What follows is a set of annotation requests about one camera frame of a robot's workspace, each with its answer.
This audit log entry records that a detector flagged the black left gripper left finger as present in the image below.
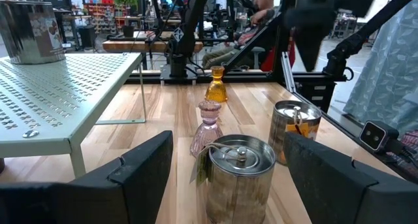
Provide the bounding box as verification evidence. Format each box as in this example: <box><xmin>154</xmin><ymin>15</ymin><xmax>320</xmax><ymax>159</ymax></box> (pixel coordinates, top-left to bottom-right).
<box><xmin>0</xmin><ymin>130</ymin><xmax>174</xmax><ymax>224</ymax></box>

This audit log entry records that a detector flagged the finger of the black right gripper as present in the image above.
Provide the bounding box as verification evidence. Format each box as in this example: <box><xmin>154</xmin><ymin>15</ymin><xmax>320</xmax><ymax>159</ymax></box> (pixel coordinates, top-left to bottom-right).
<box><xmin>310</xmin><ymin>21</ymin><xmax>327</xmax><ymax>73</ymax></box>
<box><xmin>293</xmin><ymin>24</ymin><xmax>311</xmax><ymax>73</ymax></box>

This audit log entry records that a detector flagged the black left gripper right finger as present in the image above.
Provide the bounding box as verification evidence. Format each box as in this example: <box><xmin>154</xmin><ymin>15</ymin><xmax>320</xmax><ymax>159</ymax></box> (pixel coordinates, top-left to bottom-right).
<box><xmin>283</xmin><ymin>131</ymin><xmax>418</xmax><ymax>224</ymax></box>

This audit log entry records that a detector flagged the tin candle with orange label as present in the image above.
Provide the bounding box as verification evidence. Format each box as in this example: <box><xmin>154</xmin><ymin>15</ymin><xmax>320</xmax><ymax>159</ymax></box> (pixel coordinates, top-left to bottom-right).
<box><xmin>268</xmin><ymin>100</ymin><xmax>323</xmax><ymax>166</ymax></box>

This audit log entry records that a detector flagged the amber glass candlestick holder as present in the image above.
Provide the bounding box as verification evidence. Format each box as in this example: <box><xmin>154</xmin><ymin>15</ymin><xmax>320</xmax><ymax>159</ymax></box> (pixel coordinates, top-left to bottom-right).
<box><xmin>204</xmin><ymin>65</ymin><xmax>229</xmax><ymax>103</ymax></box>

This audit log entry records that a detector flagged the tin candle with green label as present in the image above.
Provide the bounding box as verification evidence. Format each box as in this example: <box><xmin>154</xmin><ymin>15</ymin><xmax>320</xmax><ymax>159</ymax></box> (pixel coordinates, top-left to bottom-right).
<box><xmin>189</xmin><ymin>134</ymin><xmax>277</xmax><ymax>224</ymax></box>

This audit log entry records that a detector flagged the pink glass candlestick holder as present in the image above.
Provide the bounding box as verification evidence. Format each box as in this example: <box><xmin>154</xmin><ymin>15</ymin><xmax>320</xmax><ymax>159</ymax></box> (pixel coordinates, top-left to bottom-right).
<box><xmin>189</xmin><ymin>100</ymin><xmax>225</xmax><ymax>159</ymax></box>

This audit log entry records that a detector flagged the tin candle with brown label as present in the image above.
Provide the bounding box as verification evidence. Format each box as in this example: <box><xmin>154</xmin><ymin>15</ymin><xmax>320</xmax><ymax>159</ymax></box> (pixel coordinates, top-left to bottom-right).
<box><xmin>0</xmin><ymin>0</ymin><xmax>66</xmax><ymax>65</ymax></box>

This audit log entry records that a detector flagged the silver aluminium extrusion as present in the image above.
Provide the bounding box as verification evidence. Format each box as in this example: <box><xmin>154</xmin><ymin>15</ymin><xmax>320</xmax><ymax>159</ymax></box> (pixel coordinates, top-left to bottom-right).
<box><xmin>281</xmin><ymin>51</ymin><xmax>297</xmax><ymax>93</ymax></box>

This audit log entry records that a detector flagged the red chair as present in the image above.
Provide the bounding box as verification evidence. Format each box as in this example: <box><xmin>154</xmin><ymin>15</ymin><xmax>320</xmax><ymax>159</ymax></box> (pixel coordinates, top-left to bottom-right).
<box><xmin>260</xmin><ymin>37</ymin><xmax>297</xmax><ymax>73</ymax></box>

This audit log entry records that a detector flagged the black drawer unit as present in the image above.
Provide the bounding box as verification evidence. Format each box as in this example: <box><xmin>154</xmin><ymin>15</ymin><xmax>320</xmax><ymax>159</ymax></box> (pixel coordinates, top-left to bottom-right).
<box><xmin>295</xmin><ymin>81</ymin><xmax>337</xmax><ymax>114</ymax></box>

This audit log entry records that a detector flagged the blue-grey leaf pattern curtain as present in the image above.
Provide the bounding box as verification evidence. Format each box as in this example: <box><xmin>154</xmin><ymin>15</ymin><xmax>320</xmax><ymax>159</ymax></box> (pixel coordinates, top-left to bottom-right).
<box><xmin>342</xmin><ymin>0</ymin><xmax>418</xmax><ymax>136</ymax></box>

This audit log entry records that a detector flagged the green perforated metal shelf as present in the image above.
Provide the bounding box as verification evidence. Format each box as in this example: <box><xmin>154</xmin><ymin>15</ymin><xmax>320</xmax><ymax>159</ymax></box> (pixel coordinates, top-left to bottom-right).
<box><xmin>0</xmin><ymin>52</ymin><xmax>148</xmax><ymax>179</ymax></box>

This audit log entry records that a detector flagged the black trash bin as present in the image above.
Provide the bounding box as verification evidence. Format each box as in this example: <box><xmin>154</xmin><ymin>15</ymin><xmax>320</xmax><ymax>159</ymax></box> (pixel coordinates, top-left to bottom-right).
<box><xmin>78</xmin><ymin>24</ymin><xmax>97</xmax><ymax>50</ymax></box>

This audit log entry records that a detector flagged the wooden workbench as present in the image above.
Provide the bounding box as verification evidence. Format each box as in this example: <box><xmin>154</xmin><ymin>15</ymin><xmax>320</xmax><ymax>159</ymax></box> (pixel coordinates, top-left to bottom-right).
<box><xmin>102</xmin><ymin>39</ymin><xmax>204</xmax><ymax>54</ymax></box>

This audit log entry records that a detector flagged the red storage shelf rack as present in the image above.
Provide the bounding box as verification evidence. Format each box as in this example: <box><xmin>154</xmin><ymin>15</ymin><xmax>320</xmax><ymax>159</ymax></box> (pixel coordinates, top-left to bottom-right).
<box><xmin>83</xmin><ymin>0</ymin><xmax>115</xmax><ymax>34</ymax></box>

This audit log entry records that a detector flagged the table-level camera box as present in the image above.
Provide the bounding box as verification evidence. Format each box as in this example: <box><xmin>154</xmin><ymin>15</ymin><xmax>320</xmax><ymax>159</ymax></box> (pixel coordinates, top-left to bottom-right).
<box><xmin>359</xmin><ymin>120</ymin><xmax>400</xmax><ymax>153</ymax></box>

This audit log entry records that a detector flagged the black camera cable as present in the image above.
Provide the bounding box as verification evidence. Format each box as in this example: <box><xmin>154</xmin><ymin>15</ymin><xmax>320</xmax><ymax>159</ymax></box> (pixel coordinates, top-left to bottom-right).
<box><xmin>385</xmin><ymin>140</ymin><xmax>418</xmax><ymax>168</ymax></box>

